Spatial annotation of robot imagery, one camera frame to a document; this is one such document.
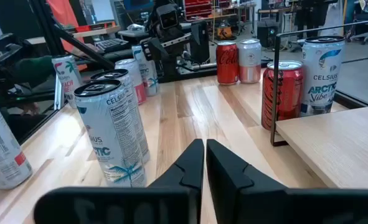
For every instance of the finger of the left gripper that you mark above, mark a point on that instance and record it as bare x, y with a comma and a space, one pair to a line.
154, 49
200, 42

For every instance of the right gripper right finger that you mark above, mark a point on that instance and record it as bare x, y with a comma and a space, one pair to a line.
249, 199

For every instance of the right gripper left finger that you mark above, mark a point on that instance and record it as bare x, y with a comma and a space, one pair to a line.
171, 205

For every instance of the red Coca-Cola can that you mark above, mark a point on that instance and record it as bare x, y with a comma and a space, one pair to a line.
227, 62
288, 93

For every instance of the white and pink soda can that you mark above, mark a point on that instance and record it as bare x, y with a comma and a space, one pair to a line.
249, 62

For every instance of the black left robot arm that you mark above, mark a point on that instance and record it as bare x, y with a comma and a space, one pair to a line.
172, 70

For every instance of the clear bottle black cap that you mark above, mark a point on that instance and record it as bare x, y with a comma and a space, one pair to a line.
148, 74

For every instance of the orange and black bucket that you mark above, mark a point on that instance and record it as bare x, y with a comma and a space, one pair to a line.
224, 32

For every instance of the white and red soda can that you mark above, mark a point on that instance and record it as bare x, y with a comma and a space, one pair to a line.
133, 71

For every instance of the red tool cabinet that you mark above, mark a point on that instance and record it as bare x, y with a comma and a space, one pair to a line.
197, 7

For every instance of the black keyboard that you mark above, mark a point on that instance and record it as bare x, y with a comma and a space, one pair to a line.
110, 45

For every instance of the black box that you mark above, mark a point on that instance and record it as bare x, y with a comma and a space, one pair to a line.
267, 34

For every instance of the light wooden desk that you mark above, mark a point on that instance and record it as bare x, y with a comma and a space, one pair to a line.
87, 32

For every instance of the orange panel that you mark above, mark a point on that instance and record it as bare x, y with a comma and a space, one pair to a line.
62, 12

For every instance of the person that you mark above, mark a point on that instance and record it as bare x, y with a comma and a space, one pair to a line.
34, 70

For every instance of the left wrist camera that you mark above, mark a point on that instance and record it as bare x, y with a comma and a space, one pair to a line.
168, 18

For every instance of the black aluminium rig frame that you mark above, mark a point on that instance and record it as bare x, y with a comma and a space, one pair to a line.
84, 46

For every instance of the silver aluminium bracket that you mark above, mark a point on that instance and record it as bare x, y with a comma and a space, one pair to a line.
59, 93

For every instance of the wooden shelf with black frame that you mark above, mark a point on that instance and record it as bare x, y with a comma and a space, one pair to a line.
342, 149

